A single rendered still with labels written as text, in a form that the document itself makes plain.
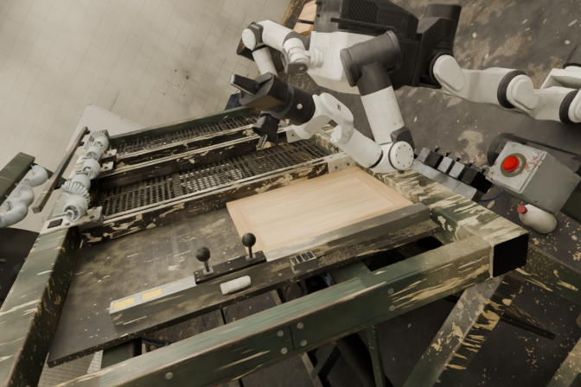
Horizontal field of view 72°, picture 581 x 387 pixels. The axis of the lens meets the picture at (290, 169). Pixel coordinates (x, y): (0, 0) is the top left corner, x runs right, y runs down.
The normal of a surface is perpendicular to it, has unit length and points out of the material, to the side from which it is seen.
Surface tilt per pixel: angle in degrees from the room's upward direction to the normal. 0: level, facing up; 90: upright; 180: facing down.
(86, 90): 90
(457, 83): 90
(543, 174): 90
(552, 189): 90
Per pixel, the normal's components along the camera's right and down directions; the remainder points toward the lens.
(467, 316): -0.82, -0.38
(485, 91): 0.32, 0.32
